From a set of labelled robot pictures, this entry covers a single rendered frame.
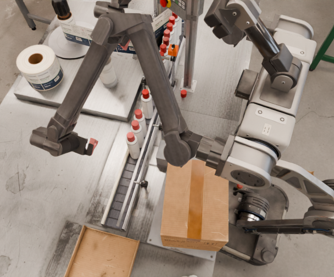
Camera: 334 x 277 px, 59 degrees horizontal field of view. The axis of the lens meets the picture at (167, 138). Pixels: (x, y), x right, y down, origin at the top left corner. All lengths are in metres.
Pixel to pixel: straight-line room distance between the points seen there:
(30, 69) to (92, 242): 0.92
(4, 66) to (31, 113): 1.60
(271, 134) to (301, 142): 1.88
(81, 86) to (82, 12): 1.29
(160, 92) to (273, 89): 0.32
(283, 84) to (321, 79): 2.26
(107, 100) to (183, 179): 0.71
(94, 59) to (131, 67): 0.91
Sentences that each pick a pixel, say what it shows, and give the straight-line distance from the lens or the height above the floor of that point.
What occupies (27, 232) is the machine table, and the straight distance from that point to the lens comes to 1.55.
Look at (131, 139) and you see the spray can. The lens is 1.30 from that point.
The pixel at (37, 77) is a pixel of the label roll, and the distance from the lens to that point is 1.73.
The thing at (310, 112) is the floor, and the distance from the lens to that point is 2.87.
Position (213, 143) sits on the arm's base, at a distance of 0.81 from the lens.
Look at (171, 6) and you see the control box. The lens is 1.44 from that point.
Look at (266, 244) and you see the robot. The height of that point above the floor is 0.28.
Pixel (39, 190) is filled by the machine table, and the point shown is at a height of 0.83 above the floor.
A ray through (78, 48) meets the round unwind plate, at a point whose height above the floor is 0.89.
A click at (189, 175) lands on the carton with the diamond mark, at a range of 1.17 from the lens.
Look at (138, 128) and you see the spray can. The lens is 1.34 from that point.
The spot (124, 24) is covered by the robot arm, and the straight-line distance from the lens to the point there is 0.82.
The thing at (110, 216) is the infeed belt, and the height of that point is 0.88.
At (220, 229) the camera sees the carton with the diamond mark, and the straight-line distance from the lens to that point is 1.12.
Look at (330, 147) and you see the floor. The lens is 2.77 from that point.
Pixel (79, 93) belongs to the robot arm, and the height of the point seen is 1.49.
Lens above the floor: 2.21
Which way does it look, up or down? 62 degrees down
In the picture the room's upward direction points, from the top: 3 degrees counter-clockwise
